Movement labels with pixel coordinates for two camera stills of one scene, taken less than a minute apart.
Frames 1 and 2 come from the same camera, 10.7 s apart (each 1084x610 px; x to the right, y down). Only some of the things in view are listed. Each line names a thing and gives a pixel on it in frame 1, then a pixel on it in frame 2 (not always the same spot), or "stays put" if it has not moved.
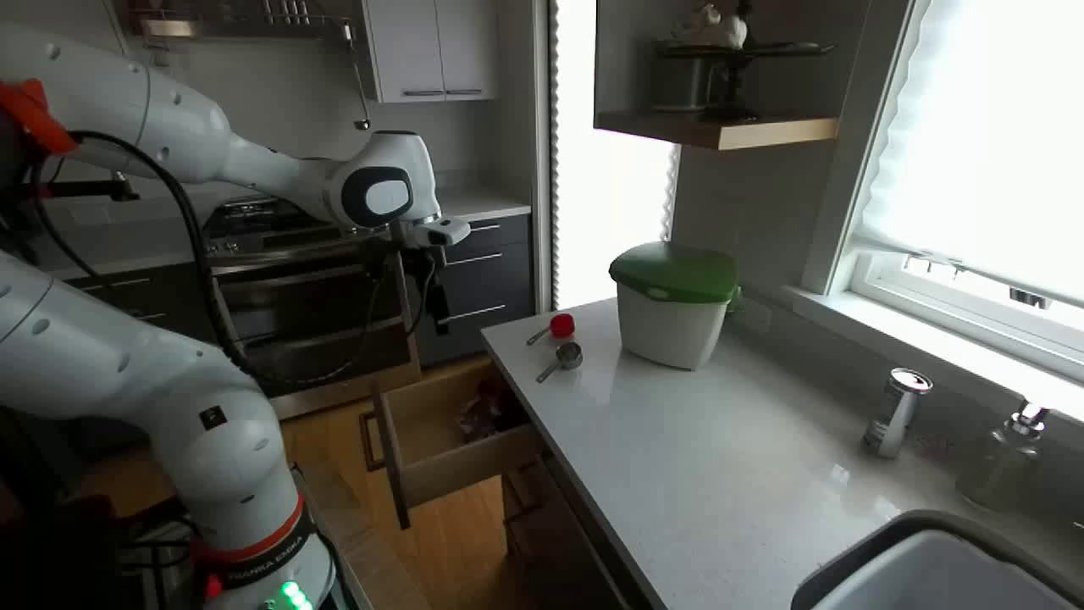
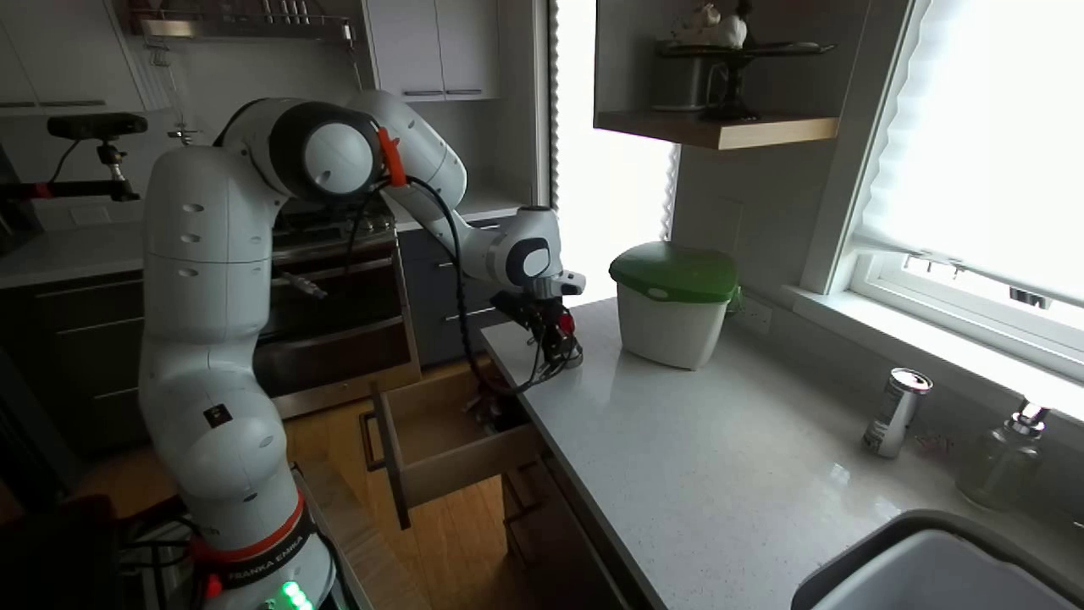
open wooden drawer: (452, 431) stays put
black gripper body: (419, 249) to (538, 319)
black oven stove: (308, 301) stays put
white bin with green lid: (672, 302) stays put
